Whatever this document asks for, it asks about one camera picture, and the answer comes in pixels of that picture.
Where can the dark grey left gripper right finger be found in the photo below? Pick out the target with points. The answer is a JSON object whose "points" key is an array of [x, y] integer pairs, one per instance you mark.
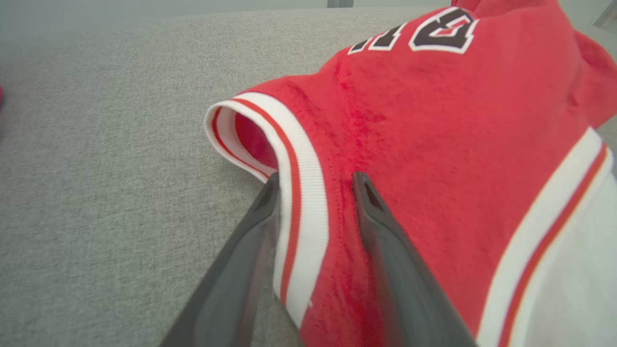
{"points": [[409, 299]]}

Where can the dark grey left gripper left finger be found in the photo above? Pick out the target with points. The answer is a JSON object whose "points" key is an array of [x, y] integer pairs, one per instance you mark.
{"points": [[231, 289]]}

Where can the red white basketball jersey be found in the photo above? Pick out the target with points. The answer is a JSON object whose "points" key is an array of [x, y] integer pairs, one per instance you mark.
{"points": [[443, 144]]}

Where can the grey fabric sofa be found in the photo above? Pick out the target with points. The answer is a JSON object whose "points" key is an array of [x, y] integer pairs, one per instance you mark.
{"points": [[96, 168]]}

